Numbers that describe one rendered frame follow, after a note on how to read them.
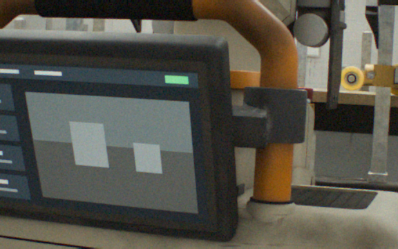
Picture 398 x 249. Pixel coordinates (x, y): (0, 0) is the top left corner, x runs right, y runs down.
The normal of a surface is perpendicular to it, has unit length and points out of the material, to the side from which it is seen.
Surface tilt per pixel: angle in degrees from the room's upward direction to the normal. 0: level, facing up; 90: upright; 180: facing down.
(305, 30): 90
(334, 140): 90
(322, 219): 27
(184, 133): 115
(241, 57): 82
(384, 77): 90
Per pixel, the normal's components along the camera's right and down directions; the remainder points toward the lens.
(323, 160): -0.20, 0.04
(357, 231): -0.15, -0.68
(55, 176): -0.27, 0.45
